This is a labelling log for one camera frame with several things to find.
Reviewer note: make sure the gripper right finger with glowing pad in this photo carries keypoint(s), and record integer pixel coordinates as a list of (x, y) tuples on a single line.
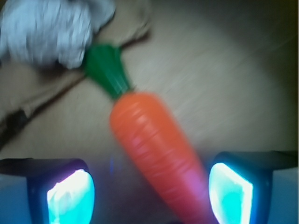
[(255, 187)]

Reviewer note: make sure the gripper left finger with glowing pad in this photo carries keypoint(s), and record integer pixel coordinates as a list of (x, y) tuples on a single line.
[(46, 191)]

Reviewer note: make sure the orange plastic toy carrot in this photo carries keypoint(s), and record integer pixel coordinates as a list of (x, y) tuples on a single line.
[(146, 129)]

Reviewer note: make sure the crumpled white paper ball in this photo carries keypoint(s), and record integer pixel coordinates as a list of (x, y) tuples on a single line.
[(45, 32)]

